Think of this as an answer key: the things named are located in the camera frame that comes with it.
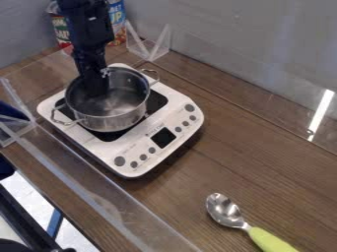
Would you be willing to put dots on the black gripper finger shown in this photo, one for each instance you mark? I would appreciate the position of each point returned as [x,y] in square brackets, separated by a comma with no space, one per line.
[91,65]

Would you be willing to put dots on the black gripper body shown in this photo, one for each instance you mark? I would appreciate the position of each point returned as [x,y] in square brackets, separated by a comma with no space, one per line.
[88,22]

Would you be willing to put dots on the silver steel pot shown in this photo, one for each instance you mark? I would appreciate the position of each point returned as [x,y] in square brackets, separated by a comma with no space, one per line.
[114,110]

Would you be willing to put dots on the white and black stove top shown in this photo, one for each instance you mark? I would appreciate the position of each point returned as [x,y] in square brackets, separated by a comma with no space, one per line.
[132,151]

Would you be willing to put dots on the alphabet soup can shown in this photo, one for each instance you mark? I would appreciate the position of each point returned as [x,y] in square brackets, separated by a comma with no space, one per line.
[118,16]

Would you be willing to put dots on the tomato sauce can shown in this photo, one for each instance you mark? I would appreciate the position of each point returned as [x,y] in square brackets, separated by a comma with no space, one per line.
[60,29]

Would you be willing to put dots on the blue cloth object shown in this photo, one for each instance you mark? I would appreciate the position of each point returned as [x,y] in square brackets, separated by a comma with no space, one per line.
[7,169]

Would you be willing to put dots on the clear acrylic front barrier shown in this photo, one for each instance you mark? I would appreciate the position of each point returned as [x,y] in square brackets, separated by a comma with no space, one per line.
[114,219]

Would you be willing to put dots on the clear acrylic corner bracket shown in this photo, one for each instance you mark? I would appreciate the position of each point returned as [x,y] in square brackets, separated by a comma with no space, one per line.
[146,48]

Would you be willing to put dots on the clear acrylic left bracket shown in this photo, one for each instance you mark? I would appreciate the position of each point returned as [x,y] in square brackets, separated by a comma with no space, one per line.
[16,120]

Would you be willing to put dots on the spoon with green handle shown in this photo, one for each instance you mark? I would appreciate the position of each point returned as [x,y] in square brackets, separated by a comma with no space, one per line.
[226,214]

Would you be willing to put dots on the black and blue stand frame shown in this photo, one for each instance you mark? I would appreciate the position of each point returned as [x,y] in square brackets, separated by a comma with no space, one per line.
[36,240]

